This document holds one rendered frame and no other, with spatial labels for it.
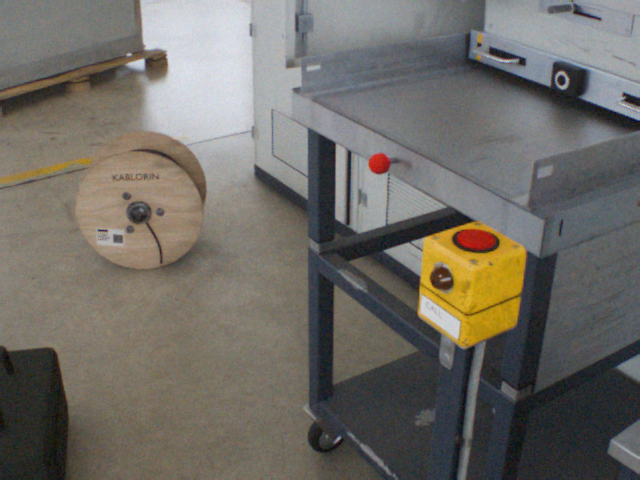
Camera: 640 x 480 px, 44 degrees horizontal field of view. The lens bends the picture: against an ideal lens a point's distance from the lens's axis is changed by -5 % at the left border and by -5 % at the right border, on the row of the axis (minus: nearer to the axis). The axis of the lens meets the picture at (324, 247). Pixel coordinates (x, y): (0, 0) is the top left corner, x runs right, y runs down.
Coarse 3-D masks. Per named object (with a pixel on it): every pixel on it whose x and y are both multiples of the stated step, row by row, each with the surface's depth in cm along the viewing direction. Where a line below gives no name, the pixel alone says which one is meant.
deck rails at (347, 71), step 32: (320, 64) 144; (352, 64) 148; (384, 64) 152; (416, 64) 156; (448, 64) 161; (480, 64) 163; (320, 96) 143; (544, 160) 102; (576, 160) 105; (608, 160) 109; (544, 192) 104; (576, 192) 108
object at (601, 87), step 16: (480, 32) 157; (496, 48) 154; (512, 48) 151; (528, 48) 147; (496, 64) 156; (512, 64) 152; (528, 64) 148; (544, 64) 145; (576, 64) 139; (544, 80) 146; (592, 80) 137; (608, 80) 134; (624, 80) 131; (576, 96) 141; (592, 96) 138; (608, 96) 135; (624, 112) 133
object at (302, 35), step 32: (288, 0) 155; (320, 0) 161; (352, 0) 163; (384, 0) 166; (416, 0) 168; (448, 0) 171; (480, 0) 174; (288, 32) 158; (320, 32) 164; (352, 32) 166; (384, 32) 169; (416, 32) 172; (448, 32) 174; (288, 64) 162
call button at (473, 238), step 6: (462, 234) 85; (468, 234) 85; (474, 234) 85; (480, 234) 85; (486, 234) 85; (462, 240) 84; (468, 240) 84; (474, 240) 84; (480, 240) 84; (486, 240) 84; (492, 240) 84; (468, 246) 83; (474, 246) 83; (480, 246) 83; (486, 246) 83
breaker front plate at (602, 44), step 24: (504, 0) 151; (528, 0) 145; (552, 0) 140; (576, 0) 136; (504, 24) 152; (528, 24) 147; (552, 24) 142; (576, 24) 138; (600, 24) 133; (624, 24) 129; (552, 48) 144; (576, 48) 139; (600, 48) 135; (624, 48) 130; (624, 72) 132
